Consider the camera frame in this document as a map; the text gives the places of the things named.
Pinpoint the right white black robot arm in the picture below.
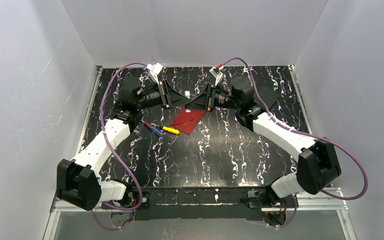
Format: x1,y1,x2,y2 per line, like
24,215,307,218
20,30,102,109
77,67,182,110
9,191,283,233
185,77,342,200

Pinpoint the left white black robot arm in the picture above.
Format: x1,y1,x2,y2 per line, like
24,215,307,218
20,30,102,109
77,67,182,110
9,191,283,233
56,76,191,211

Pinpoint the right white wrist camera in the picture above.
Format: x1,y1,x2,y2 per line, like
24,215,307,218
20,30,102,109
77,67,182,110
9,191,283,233
209,64,224,87

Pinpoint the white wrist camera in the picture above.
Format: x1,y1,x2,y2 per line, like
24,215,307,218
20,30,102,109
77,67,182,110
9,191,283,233
209,64,224,87
145,62,163,85

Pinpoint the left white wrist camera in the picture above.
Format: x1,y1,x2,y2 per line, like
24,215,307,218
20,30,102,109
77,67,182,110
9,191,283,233
145,62,163,85

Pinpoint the red envelope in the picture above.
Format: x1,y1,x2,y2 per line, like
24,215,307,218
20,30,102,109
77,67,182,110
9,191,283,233
170,107,205,135

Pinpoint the black flat plate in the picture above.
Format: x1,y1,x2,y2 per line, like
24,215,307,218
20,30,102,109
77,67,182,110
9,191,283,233
257,86,280,109

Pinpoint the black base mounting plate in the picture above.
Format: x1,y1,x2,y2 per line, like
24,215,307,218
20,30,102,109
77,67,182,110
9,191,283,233
110,186,297,224

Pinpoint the yellow handled screwdriver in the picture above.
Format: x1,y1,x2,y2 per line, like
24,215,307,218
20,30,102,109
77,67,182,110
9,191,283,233
151,123,180,135

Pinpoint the aluminium frame rail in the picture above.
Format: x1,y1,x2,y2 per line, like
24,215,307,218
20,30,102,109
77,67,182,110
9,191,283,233
43,193,356,240

